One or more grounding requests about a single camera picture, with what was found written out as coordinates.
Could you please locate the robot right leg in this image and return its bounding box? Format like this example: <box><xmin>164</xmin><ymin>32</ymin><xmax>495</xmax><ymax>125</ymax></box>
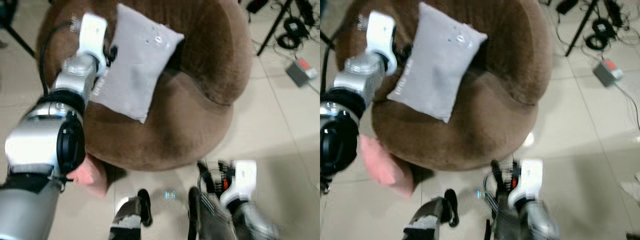
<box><xmin>485</xmin><ymin>192</ymin><xmax>521</xmax><ymax>240</ymax></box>
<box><xmin>187</xmin><ymin>187</ymin><xmax>228</xmax><ymax>240</ymax></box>

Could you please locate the grey pillow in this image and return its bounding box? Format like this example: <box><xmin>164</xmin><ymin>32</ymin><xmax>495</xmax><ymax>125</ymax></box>
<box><xmin>387</xmin><ymin>2</ymin><xmax>488</xmax><ymax>124</ymax></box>
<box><xmin>89</xmin><ymin>4</ymin><xmax>185</xmax><ymax>124</ymax></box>

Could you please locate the brown round armchair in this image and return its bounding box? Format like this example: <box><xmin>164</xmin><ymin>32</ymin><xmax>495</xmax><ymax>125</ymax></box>
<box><xmin>37</xmin><ymin>0</ymin><xmax>253</xmax><ymax>172</ymax></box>
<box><xmin>336</xmin><ymin>0</ymin><xmax>555</xmax><ymax>172</ymax></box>

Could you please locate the robot leg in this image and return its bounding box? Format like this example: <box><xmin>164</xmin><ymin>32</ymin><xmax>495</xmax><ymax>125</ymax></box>
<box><xmin>485</xmin><ymin>192</ymin><xmax>521</xmax><ymax>240</ymax></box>
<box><xmin>402</xmin><ymin>189</ymin><xmax>459</xmax><ymax>240</ymax></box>
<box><xmin>187</xmin><ymin>187</ymin><xmax>228</xmax><ymax>240</ymax></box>
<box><xmin>109</xmin><ymin>189</ymin><xmax>153</xmax><ymax>240</ymax></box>

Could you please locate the white crumpled cloth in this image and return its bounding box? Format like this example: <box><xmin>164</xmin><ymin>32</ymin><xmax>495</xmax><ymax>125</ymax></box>
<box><xmin>620</xmin><ymin>172</ymin><xmax>640</xmax><ymax>203</ymax></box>

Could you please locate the robot left leg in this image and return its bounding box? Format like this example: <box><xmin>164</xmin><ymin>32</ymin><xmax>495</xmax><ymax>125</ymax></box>
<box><xmin>402</xmin><ymin>189</ymin><xmax>459</xmax><ymax>240</ymax></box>
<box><xmin>109</xmin><ymin>189</ymin><xmax>153</xmax><ymax>240</ymax></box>

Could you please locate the pink pillow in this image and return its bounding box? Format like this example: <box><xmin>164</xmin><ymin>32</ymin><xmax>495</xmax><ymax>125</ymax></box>
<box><xmin>359</xmin><ymin>135</ymin><xmax>416</xmax><ymax>197</ymax></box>
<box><xmin>67</xmin><ymin>154</ymin><xmax>110</xmax><ymax>197</ymax></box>

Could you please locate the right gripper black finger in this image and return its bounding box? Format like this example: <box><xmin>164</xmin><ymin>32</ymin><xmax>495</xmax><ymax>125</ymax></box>
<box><xmin>491</xmin><ymin>160</ymin><xmax>507</xmax><ymax>195</ymax></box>
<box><xmin>198</xmin><ymin>160</ymin><xmax>216</xmax><ymax>195</ymax></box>

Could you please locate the grey power strip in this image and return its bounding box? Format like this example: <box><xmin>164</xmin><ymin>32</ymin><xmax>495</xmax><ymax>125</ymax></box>
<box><xmin>593</xmin><ymin>59</ymin><xmax>624</xmax><ymax>87</ymax></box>
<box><xmin>286</xmin><ymin>58</ymin><xmax>318</xmax><ymax>88</ymax></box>

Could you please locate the black slanted metal leg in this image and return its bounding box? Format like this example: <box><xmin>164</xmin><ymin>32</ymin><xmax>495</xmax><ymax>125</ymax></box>
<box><xmin>565</xmin><ymin>0</ymin><xmax>601</xmax><ymax>57</ymax></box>
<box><xmin>256</xmin><ymin>0</ymin><xmax>293</xmax><ymax>57</ymax></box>

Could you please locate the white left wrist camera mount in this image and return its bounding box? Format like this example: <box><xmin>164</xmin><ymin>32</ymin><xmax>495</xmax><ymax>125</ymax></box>
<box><xmin>366</xmin><ymin>11</ymin><xmax>398</xmax><ymax>77</ymax></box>
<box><xmin>77</xmin><ymin>12</ymin><xmax>110</xmax><ymax>76</ymax></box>

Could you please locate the small black adapter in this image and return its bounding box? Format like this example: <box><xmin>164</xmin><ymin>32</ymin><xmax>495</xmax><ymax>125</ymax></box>
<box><xmin>556</xmin><ymin>0</ymin><xmax>581</xmax><ymax>15</ymax></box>
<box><xmin>245</xmin><ymin>0</ymin><xmax>271</xmax><ymax>15</ymax></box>

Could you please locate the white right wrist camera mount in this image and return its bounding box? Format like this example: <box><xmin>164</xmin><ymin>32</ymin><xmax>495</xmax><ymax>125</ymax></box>
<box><xmin>507</xmin><ymin>159</ymin><xmax>544</xmax><ymax>208</ymax></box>
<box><xmin>220</xmin><ymin>160</ymin><xmax>258</xmax><ymax>208</ymax></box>

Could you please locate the black coiled cable bundle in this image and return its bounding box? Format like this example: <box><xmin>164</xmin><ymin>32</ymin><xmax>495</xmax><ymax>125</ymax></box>
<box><xmin>277</xmin><ymin>17</ymin><xmax>310</xmax><ymax>50</ymax></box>
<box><xmin>585</xmin><ymin>17</ymin><xmax>618</xmax><ymax>51</ymax></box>

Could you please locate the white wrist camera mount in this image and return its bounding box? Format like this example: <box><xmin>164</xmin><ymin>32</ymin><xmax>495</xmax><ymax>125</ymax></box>
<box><xmin>77</xmin><ymin>12</ymin><xmax>110</xmax><ymax>76</ymax></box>
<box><xmin>220</xmin><ymin>160</ymin><xmax>258</xmax><ymax>208</ymax></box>
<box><xmin>366</xmin><ymin>11</ymin><xmax>398</xmax><ymax>77</ymax></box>
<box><xmin>507</xmin><ymin>159</ymin><xmax>544</xmax><ymax>208</ymax></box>

